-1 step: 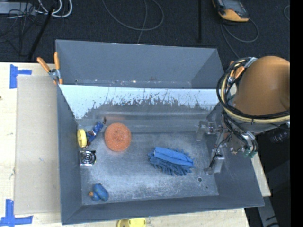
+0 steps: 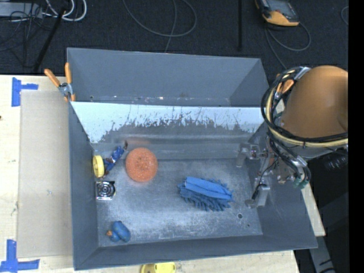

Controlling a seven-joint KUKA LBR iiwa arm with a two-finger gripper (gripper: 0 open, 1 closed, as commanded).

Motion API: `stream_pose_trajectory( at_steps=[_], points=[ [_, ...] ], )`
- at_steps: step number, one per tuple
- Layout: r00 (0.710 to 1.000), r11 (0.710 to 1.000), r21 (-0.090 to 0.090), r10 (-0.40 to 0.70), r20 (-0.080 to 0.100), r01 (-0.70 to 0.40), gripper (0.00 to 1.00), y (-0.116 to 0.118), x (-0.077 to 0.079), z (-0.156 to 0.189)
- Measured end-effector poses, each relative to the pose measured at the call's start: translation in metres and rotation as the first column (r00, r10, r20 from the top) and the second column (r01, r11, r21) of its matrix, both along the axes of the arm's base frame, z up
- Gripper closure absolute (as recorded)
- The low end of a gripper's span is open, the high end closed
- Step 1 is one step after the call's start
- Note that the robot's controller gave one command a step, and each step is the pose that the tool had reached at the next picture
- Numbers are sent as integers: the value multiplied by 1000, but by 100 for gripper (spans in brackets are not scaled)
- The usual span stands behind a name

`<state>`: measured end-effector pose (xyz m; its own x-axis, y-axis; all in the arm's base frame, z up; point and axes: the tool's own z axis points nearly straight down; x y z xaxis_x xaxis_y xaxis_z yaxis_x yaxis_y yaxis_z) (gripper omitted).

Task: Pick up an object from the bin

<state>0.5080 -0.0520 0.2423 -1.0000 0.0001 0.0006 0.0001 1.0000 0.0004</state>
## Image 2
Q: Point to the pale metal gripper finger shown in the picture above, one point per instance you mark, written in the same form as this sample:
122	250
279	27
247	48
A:
260	193
247	152

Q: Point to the blue fringed duster cloth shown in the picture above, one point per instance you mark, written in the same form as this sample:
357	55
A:
206	192

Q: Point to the grey metal bin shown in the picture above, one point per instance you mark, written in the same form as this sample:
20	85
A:
170	209

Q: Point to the orange round sponge ball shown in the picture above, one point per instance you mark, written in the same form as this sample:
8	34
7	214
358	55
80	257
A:
141	164

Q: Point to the blue toy figure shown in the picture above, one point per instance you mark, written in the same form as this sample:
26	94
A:
114	158

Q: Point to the blue toy duck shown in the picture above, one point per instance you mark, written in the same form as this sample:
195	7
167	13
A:
120	232

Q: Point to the yellow toy wheel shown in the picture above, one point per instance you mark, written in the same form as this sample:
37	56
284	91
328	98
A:
98	166

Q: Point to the pale wood flat board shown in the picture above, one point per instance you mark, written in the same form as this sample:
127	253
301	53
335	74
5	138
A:
42	175

